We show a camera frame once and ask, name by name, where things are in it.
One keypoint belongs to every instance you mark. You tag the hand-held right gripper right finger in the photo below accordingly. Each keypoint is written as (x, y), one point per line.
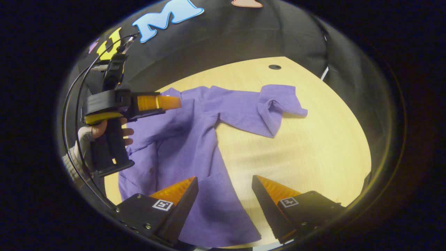
(270, 212)

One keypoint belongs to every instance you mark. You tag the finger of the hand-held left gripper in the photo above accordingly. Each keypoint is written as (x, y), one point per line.
(156, 103)

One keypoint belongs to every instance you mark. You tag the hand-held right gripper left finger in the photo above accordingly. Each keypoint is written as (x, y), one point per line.
(174, 216)

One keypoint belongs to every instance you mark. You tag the purple knit cardigan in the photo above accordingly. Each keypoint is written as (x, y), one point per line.
(195, 139)

